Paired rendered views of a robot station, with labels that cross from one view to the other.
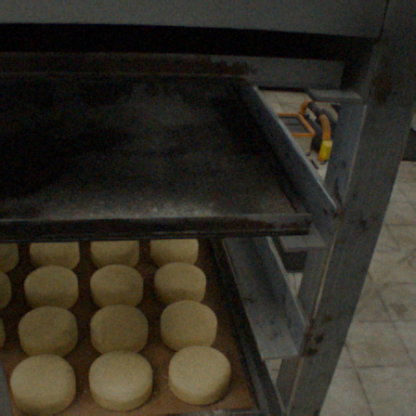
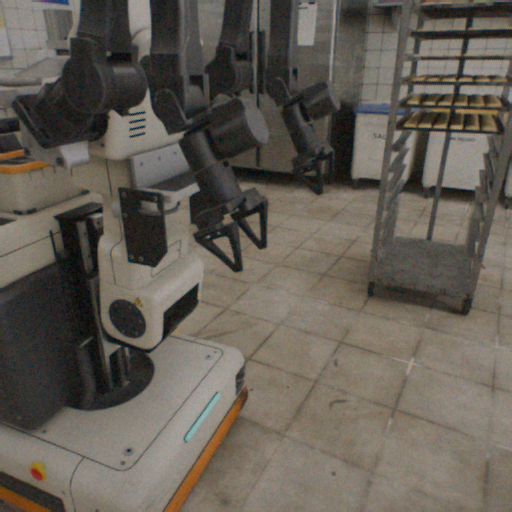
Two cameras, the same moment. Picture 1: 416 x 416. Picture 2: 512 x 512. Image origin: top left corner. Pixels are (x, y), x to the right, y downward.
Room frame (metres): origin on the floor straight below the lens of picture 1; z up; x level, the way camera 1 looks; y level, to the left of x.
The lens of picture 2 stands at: (2.81, 0.76, 1.14)
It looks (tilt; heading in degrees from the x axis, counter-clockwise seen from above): 25 degrees down; 217
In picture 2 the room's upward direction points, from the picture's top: straight up
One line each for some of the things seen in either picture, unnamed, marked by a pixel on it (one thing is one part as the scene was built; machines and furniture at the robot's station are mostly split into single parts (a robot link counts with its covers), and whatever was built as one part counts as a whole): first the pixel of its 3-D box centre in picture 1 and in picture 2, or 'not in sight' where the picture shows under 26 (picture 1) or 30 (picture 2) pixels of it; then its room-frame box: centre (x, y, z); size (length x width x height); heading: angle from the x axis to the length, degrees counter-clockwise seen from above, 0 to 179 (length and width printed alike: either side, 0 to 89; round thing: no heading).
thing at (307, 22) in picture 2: not in sight; (302, 24); (-0.70, -1.36, 1.39); 0.22 x 0.03 x 0.31; 98
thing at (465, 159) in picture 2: not in sight; (461, 152); (-1.44, -0.13, 0.38); 0.64 x 0.54 x 0.77; 9
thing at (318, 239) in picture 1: (211, 57); not in sight; (0.56, 0.01, 1.68); 0.64 x 0.03 x 0.03; 13
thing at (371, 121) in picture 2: not in sight; (386, 146); (-1.35, -0.77, 0.38); 0.64 x 0.54 x 0.77; 11
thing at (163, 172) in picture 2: not in sight; (174, 198); (2.17, 0.06, 0.87); 0.28 x 0.16 x 0.22; 14
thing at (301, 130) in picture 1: (290, 134); (35, 177); (2.26, -0.33, 0.87); 0.23 x 0.15 x 0.11; 14
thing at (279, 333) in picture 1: (204, 134); not in sight; (0.56, 0.01, 1.59); 0.64 x 0.03 x 0.03; 13
